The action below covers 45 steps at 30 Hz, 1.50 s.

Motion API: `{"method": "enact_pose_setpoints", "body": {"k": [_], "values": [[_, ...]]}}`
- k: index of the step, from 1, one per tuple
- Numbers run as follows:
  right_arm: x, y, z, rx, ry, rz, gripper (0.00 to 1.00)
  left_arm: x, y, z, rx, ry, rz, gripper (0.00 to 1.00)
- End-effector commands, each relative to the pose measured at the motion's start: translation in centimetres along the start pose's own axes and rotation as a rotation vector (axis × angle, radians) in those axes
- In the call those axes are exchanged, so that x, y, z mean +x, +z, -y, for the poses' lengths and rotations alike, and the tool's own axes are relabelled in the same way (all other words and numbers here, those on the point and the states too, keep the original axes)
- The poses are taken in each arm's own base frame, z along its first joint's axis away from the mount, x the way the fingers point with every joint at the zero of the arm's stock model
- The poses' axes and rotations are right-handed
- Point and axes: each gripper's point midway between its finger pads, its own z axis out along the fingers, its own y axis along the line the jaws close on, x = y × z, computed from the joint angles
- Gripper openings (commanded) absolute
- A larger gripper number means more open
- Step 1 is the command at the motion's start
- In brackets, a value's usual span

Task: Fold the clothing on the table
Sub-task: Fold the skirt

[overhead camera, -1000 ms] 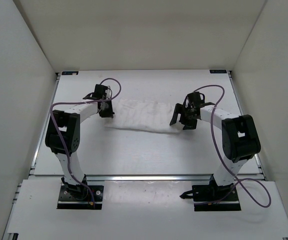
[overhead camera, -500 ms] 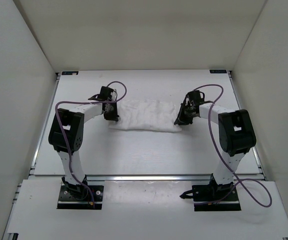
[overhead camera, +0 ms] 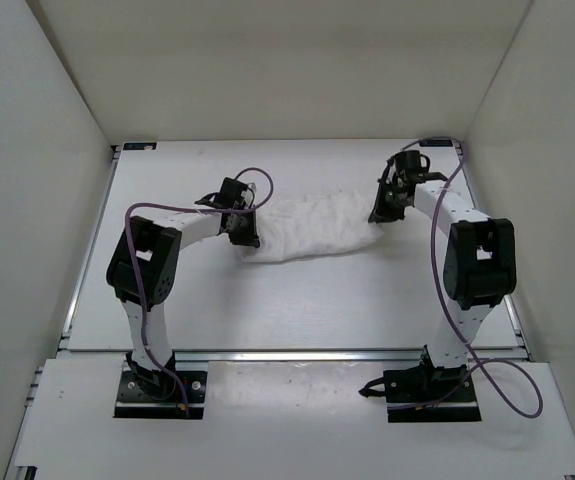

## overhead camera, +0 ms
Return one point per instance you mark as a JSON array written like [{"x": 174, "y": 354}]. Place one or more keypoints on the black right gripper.
[{"x": 379, "y": 213}]

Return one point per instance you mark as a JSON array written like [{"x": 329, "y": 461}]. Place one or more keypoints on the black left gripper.
[{"x": 250, "y": 238}]

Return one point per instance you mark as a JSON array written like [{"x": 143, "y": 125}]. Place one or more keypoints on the white pleated skirt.
[{"x": 312, "y": 226}]

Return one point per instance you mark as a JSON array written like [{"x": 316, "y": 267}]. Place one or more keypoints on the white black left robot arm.
[{"x": 143, "y": 268}]

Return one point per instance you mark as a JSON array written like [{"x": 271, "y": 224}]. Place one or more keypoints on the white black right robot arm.
[{"x": 479, "y": 268}]

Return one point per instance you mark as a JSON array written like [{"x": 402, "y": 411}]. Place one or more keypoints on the dark label sticker right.
[{"x": 435, "y": 143}]

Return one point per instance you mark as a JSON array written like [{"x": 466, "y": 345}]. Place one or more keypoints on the dark label sticker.
[
  {"x": 139, "y": 146},
  {"x": 435, "y": 143}
]

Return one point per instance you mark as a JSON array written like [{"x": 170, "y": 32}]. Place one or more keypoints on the dark label sticker left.
[{"x": 139, "y": 146}]

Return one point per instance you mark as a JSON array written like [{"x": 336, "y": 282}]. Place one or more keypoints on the aluminium table rail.
[{"x": 299, "y": 355}]

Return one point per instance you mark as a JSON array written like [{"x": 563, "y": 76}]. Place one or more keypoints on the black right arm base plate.
[{"x": 411, "y": 398}]

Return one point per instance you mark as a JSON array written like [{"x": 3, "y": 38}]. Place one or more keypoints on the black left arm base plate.
[{"x": 132, "y": 402}]

